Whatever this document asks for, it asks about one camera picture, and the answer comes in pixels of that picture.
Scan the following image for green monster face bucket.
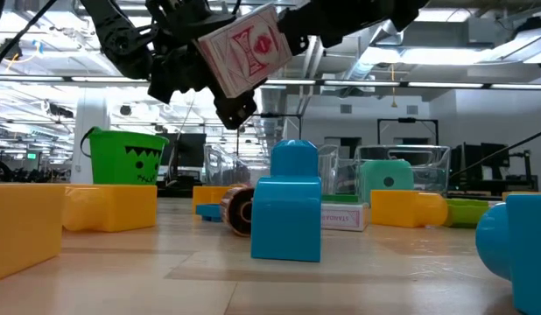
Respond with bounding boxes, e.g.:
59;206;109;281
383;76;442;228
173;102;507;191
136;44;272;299
80;126;170;186

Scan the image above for teal green toy block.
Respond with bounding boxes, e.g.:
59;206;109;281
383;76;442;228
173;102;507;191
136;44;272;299
359;159;415;205

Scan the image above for small brown block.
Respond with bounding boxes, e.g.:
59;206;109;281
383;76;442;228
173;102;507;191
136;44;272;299
220;185;256;238

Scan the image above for black desk equipment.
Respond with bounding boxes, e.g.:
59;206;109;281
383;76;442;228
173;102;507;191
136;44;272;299
449;142;538;196

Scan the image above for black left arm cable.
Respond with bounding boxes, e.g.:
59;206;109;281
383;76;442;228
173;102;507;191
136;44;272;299
0;0;58;76

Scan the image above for red patterned card deck box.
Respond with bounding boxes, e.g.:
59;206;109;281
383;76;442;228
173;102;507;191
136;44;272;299
194;3;294;100

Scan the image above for wide clear plastic bin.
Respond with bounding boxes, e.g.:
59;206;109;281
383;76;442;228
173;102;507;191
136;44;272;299
203;143;355;196

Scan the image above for small blue toy block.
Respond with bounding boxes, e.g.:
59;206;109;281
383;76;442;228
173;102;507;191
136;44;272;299
250;139;323;263

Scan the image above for picture card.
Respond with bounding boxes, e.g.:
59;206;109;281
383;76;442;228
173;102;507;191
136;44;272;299
320;201;370;233

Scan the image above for black computer monitors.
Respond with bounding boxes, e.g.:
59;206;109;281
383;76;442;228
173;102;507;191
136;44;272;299
158;133;208;170

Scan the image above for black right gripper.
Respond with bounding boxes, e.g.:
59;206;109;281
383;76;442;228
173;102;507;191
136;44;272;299
277;0;430;56

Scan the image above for yellow and orange toy brick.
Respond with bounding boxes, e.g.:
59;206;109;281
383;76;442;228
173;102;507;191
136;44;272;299
192;185;236;215

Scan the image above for large yellow toy block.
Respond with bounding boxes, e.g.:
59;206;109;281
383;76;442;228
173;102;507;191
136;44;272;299
0;182;67;284
62;184;158;233

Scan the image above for dark green toy brick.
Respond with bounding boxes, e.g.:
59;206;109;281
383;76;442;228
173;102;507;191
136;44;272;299
321;194;362;205

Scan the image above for large blue toy block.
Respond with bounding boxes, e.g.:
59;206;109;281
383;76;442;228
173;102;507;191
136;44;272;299
474;193;541;315

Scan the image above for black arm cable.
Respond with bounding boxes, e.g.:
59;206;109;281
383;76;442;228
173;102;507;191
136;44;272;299
448;126;541;179
0;0;58;76

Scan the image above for black frame stand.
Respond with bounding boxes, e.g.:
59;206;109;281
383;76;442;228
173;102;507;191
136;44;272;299
377;116;440;146

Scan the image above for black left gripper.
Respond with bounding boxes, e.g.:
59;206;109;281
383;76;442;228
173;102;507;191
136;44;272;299
145;0;258;131

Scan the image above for long ceiling light strip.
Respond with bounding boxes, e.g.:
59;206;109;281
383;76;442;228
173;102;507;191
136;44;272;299
0;74;149;84
261;80;541;91

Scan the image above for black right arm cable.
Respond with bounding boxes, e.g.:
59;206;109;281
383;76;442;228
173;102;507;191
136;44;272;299
448;126;541;179

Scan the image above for white room pillar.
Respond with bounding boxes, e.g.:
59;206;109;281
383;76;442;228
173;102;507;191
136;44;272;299
71;94;110;185

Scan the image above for lime green toy brick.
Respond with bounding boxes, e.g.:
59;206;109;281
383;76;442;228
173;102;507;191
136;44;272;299
443;199;491;229

